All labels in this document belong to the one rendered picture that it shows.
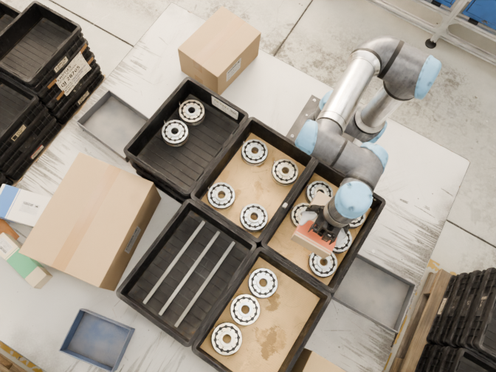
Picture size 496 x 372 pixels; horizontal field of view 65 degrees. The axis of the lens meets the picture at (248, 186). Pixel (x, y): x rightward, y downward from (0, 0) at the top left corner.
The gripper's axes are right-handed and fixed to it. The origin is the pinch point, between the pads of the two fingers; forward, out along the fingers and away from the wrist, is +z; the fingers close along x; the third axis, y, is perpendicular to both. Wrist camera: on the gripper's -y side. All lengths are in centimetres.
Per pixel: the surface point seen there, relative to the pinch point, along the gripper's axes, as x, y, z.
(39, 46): -164, -27, 62
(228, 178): -36.7, -5.7, 27.5
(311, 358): 19.1, 34.9, 20.1
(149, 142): -71, -3, 28
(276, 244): -8.3, 7.0, 27.3
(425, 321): 81, -13, 96
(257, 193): -23.9, -6.5, 27.4
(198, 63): -74, -42, 25
